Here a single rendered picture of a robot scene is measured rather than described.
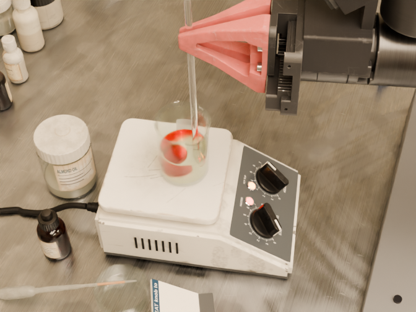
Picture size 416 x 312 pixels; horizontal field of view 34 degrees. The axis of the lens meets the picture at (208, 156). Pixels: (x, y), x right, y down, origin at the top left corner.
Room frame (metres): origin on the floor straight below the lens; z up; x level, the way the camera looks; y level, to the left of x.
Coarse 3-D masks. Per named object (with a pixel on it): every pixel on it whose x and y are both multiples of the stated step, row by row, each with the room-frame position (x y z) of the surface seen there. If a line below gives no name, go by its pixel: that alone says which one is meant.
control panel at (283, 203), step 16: (256, 160) 0.47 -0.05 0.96; (272, 160) 0.47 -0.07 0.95; (240, 176) 0.44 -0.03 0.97; (288, 176) 0.46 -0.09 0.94; (240, 192) 0.42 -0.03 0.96; (256, 192) 0.43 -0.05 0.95; (288, 192) 0.44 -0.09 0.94; (240, 208) 0.40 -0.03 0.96; (256, 208) 0.41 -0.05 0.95; (272, 208) 0.41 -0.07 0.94; (288, 208) 0.42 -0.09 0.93; (240, 224) 0.38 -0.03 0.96; (288, 224) 0.40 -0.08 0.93; (256, 240) 0.37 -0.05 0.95; (272, 240) 0.38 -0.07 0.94; (288, 240) 0.38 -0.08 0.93; (288, 256) 0.36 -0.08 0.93
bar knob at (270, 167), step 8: (264, 168) 0.45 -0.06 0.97; (272, 168) 0.45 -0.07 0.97; (256, 176) 0.45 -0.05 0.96; (264, 176) 0.45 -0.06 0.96; (272, 176) 0.44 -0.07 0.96; (280, 176) 0.44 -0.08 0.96; (264, 184) 0.44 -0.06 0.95; (272, 184) 0.44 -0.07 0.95; (280, 184) 0.44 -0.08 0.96; (272, 192) 0.43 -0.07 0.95
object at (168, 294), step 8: (160, 288) 0.32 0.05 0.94; (168, 288) 0.33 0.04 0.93; (176, 288) 0.33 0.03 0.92; (160, 296) 0.32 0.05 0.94; (168, 296) 0.32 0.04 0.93; (176, 296) 0.32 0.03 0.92; (184, 296) 0.33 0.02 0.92; (192, 296) 0.33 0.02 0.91; (160, 304) 0.31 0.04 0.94; (168, 304) 0.31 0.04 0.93; (176, 304) 0.31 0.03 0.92; (184, 304) 0.32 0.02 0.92; (192, 304) 0.32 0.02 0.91
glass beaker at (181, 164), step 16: (160, 112) 0.44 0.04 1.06; (176, 112) 0.45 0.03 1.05; (208, 112) 0.44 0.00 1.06; (160, 128) 0.44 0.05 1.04; (176, 128) 0.45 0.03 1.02; (208, 128) 0.42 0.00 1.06; (160, 144) 0.42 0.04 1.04; (176, 144) 0.41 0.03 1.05; (192, 144) 0.41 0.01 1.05; (208, 144) 0.42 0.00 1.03; (160, 160) 0.42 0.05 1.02; (176, 160) 0.41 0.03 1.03; (192, 160) 0.41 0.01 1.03; (208, 160) 0.43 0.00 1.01; (176, 176) 0.41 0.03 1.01; (192, 176) 0.41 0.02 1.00
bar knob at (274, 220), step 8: (264, 208) 0.40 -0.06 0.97; (256, 216) 0.39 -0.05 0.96; (264, 216) 0.39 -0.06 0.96; (272, 216) 0.39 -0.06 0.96; (256, 224) 0.38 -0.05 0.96; (264, 224) 0.39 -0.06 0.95; (272, 224) 0.38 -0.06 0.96; (256, 232) 0.38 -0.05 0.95; (264, 232) 0.38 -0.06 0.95; (272, 232) 0.38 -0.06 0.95
